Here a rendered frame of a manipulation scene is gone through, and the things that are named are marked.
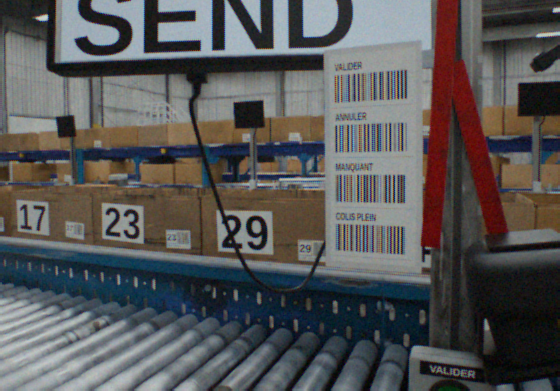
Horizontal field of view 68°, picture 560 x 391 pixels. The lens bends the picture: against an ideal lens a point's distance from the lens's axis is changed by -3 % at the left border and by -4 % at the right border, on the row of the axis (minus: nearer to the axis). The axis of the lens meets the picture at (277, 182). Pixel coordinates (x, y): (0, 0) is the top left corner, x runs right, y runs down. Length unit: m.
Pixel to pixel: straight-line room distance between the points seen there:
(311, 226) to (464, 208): 0.69
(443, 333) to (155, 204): 0.98
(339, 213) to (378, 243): 0.04
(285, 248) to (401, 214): 0.72
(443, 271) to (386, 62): 0.18
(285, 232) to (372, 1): 0.68
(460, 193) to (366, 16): 0.23
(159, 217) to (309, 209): 0.45
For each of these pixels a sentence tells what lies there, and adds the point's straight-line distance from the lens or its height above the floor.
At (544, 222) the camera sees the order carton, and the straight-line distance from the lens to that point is 1.00.
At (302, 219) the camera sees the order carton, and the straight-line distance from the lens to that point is 1.05.
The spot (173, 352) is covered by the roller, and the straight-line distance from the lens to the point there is 0.99.
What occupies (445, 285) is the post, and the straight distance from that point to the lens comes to 0.39.
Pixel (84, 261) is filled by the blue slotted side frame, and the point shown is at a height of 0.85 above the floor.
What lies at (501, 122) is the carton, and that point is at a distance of 5.55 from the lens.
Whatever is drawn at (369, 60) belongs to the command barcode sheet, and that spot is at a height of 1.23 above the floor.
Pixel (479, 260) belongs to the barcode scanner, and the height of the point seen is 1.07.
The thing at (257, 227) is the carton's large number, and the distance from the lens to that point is 1.10.
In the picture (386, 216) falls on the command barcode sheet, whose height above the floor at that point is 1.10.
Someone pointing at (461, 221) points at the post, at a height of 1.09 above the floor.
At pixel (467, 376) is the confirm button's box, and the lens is 0.39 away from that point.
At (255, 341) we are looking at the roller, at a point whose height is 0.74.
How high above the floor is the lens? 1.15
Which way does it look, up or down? 3 degrees down
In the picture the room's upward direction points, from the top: 1 degrees counter-clockwise
